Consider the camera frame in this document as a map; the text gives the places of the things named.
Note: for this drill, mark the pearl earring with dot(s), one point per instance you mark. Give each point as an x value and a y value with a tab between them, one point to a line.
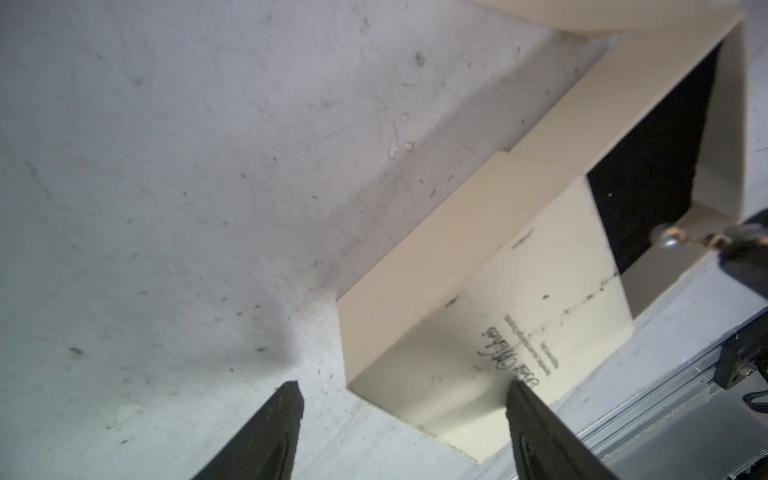
669	236

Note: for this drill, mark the cream jewelry box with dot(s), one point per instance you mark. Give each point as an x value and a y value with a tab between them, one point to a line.
601	18
537	266

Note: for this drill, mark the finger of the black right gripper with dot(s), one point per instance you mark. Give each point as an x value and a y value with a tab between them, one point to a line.
744	258

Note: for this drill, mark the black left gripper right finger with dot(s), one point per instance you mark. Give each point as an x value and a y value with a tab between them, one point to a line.
543	446

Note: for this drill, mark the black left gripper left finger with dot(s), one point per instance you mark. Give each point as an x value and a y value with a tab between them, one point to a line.
265	447

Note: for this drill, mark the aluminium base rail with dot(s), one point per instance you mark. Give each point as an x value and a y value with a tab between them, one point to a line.
707	419

